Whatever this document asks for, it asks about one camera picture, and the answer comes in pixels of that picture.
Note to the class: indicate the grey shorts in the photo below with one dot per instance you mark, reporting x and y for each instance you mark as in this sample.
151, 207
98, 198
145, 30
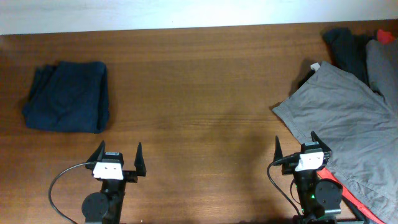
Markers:
301, 111

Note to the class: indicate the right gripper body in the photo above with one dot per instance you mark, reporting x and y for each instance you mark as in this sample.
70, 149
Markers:
289, 168

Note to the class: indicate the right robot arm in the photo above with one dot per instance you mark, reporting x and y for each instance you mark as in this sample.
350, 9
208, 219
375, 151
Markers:
319, 198

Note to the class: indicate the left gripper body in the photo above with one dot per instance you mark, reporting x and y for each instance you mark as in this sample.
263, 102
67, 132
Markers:
130, 177

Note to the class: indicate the red garment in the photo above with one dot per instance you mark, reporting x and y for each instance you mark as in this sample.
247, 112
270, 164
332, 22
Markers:
385, 36

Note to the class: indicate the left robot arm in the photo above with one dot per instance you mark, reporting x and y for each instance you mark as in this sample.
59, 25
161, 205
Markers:
105, 206

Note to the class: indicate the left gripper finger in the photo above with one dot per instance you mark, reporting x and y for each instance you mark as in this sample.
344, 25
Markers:
139, 162
98, 153

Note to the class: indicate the folded navy blue garment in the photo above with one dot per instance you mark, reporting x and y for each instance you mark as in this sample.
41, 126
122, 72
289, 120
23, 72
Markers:
69, 97

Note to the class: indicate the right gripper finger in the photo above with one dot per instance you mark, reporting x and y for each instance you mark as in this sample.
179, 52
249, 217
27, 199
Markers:
278, 155
315, 138

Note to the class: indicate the black garment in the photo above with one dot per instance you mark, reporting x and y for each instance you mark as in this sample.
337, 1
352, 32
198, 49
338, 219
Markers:
348, 51

